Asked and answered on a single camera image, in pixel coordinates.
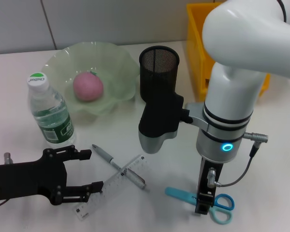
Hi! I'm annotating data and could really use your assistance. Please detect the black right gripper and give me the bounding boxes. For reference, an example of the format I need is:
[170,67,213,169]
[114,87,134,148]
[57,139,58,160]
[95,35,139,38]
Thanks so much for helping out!
[194,156,225,216]

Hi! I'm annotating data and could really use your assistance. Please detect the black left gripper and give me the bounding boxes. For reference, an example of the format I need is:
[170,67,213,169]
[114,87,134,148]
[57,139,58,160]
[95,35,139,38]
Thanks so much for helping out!
[0,144,104,206]

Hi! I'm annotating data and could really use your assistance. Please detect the blue scissors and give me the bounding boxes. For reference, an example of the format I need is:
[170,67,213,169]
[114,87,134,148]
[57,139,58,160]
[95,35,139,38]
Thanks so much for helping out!
[164,186,235,224]

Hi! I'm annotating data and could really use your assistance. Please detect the clear green-label water bottle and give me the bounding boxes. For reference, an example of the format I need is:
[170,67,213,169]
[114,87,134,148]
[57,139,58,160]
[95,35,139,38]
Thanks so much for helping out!
[27,72,77,148]

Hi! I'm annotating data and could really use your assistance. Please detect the pink peach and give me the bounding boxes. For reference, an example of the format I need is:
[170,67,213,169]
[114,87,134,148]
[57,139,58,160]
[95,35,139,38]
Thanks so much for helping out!
[72,71,104,102]

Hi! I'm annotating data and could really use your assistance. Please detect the grey pen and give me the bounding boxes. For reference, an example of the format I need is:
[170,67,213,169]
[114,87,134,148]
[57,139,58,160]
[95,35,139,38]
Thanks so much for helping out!
[91,144,151,193]

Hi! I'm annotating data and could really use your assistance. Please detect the transparent plastic ruler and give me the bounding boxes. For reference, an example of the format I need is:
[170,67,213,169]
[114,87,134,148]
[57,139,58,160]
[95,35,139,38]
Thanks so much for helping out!
[72,154,151,222]

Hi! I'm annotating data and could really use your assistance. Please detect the green wavy glass fruit plate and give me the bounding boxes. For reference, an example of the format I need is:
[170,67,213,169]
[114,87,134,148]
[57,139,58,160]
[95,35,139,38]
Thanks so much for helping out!
[42,41,140,118]

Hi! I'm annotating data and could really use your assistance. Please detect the black mesh pen holder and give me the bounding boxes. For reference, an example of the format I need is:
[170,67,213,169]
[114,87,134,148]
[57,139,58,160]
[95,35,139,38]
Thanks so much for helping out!
[138,46,180,107]

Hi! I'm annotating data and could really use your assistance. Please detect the yellow plastic bin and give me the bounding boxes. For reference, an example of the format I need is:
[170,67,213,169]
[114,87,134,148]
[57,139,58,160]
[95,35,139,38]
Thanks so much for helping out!
[185,2,271,98]

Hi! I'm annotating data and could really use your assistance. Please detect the right gripper cable with plugs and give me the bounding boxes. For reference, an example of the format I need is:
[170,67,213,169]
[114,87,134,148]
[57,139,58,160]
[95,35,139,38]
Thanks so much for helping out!
[206,131,269,188]

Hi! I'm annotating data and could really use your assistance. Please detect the gripper cable with plugs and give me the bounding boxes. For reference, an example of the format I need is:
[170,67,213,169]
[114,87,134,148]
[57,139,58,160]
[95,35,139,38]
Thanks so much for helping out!
[0,151,15,209]
[206,131,269,188]

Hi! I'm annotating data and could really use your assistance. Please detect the left gripper cable with plugs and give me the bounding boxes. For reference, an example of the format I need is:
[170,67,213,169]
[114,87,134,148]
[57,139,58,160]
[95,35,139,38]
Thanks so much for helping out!
[0,151,15,209]

